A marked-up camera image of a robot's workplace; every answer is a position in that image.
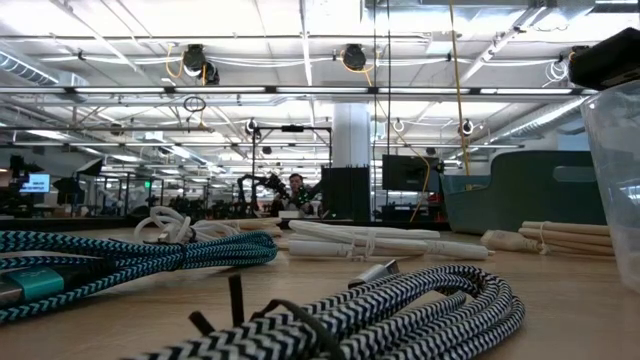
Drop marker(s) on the clear plastic tray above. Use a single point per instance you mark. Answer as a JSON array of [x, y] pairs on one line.
[[620, 175]]

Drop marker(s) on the background black robot arm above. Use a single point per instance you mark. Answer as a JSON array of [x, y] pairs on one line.
[[272, 181]]

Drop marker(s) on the white building column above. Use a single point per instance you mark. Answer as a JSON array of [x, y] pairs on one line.
[[350, 135]]

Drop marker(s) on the long ceiling light strip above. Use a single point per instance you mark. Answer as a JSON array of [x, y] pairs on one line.
[[320, 90]]

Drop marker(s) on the black cabinet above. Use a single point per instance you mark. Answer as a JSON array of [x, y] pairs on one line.
[[345, 195]]

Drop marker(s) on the person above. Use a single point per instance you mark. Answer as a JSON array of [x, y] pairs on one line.
[[296, 182]]

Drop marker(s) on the background computer monitor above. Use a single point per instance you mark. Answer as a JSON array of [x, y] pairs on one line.
[[35, 183]]

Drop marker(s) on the silver ventilation duct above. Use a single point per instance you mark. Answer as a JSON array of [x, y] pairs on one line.
[[540, 120], [25, 70]]

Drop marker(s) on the black wall screen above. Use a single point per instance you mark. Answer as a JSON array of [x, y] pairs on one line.
[[410, 172]]

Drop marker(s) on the background black station frame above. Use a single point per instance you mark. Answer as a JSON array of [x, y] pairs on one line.
[[292, 128]]

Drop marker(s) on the black aluminium table frame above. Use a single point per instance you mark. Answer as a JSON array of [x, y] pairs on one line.
[[75, 222]]

